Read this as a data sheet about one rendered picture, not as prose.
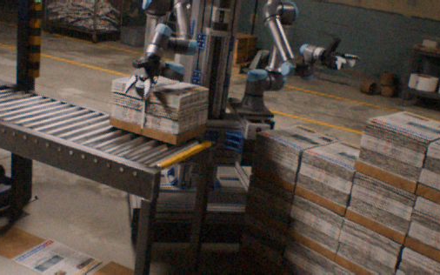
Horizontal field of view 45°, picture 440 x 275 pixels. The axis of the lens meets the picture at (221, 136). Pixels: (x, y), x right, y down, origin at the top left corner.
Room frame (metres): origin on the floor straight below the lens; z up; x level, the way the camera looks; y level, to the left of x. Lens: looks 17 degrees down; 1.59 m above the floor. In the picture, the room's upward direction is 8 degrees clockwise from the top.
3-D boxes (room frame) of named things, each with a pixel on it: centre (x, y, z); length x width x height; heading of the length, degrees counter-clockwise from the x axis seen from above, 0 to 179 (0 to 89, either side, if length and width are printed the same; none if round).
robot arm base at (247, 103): (3.11, -0.16, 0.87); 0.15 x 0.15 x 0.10
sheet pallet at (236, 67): (9.18, 0.24, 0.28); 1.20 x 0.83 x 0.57; 66
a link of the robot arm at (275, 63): (3.20, -0.26, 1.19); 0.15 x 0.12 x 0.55; 130
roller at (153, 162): (2.20, 0.21, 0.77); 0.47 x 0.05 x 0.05; 156
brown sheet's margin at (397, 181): (2.24, -0.83, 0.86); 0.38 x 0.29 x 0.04; 137
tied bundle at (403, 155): (2.24, -0.83, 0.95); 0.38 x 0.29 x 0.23; 137
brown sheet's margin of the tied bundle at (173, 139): (2.43, 0.21, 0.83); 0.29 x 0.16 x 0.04; 156
